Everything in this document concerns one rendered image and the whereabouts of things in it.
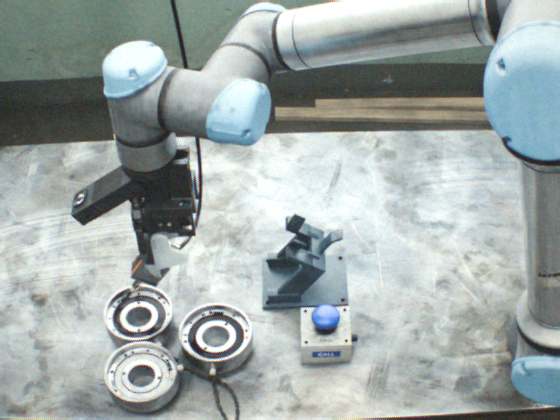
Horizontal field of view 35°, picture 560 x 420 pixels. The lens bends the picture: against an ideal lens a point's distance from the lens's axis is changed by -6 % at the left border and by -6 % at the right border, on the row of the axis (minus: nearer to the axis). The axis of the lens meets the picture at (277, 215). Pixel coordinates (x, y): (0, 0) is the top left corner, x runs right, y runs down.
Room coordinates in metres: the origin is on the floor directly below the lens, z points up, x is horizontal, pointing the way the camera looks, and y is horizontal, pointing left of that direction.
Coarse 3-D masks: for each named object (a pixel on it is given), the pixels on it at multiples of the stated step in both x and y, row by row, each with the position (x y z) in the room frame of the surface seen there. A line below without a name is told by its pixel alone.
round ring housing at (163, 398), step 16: (128, 352) 0.77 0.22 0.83; (144, 352) 0.77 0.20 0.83; (160, 352) 0.77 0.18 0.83; (112, 368) 0.74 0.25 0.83; (128, 368) 0.74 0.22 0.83; (144, 368) 0.75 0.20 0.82; (176, 368) 0.73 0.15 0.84; (112, 384) 0.72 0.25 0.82; (128, 384) 0.71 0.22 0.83; (176, 384) 0.71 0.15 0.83; (128, 400) 0.68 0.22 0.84; (144, 400) 0.68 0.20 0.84; (160, 400) 0.68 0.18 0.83
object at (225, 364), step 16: (208, 304) 0.84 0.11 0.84; (224, 304) 0.84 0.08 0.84; (192, 320) 0.83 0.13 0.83; (240, 320) 0.82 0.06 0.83; (208, 336) 0.81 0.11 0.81; (224, 336) 0.81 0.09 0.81; (192, 352) 0.77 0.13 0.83; (240, 352) 0.76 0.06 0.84; (208, 368) 0.74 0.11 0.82; (224, 368) 0.74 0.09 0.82
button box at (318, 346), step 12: (348, 312) 0.81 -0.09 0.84; (312, 324) 0.79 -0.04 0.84; (348, 324) 0.79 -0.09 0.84; (312, 336) 0.77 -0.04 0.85; (324, 336) 0.77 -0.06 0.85; (336, 336) 0.77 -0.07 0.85; (348, 336) 0.77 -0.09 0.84; (312, 348) 0.76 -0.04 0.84; (324, 348) 0.75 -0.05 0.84; (336, 348) 0.75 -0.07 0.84; (348, 348) 0.75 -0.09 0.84; (312, 360) 0.76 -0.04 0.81; (324, 360) 0.75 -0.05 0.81; (336, 360) 0.75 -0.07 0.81; (348, 360) 0.75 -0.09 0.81
